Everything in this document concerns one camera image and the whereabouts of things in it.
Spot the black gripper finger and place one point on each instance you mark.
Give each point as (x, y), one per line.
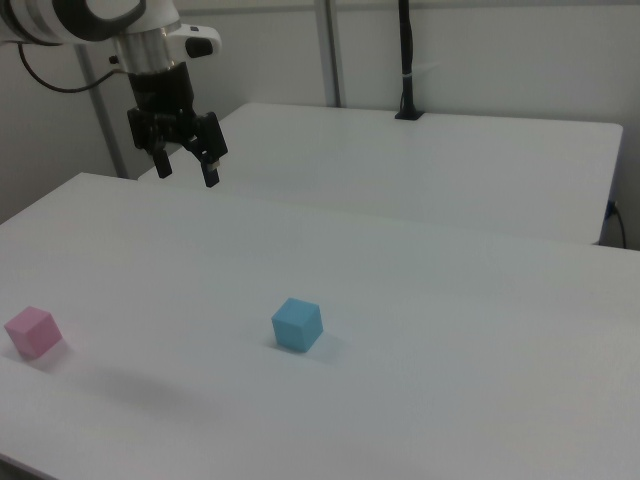
(163, 165)
(211, 172)

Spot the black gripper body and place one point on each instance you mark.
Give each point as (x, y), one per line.
(162, 95)

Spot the blue cube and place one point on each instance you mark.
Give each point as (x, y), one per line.
(296, 326)

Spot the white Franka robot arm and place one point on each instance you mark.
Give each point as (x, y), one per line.
(75, 15)

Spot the pink cube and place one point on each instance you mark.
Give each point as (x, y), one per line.
(32, 332)

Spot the white side table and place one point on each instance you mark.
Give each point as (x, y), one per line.
(400, 165)

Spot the aluminium frame post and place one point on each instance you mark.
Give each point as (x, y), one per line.
(331, 50)
(102, 125)

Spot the black camera stand pole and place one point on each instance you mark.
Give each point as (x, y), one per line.
(407, 60)

